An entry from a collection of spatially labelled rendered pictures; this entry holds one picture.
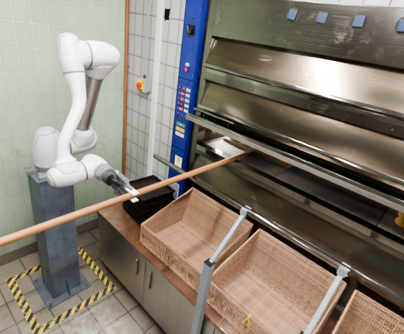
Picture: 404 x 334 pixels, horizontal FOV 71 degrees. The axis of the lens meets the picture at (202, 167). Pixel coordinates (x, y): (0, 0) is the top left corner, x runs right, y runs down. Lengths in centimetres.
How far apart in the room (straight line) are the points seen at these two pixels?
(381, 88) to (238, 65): 74
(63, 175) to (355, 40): 144
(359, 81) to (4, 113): 210
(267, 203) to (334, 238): 41
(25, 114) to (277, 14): 175
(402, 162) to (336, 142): 28
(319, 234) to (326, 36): 100
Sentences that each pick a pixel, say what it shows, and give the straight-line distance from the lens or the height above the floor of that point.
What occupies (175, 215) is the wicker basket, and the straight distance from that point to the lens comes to 214.
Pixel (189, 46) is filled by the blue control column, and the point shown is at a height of 181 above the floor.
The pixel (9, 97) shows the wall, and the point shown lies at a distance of 230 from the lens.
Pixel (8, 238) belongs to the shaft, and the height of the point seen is 121.
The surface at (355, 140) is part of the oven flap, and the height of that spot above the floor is 156.
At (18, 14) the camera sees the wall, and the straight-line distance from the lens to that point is 226.
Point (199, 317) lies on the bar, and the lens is 165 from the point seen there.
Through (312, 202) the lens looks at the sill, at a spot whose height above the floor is 117.
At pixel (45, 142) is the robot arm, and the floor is 122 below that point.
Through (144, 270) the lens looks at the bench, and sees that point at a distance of 203.
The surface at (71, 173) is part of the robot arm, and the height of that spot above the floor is 122.
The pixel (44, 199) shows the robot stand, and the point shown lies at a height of 87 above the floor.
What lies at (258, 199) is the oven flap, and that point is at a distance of 182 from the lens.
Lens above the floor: 193
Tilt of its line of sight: 26 degrees down
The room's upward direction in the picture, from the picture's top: 9 degrees clockwise
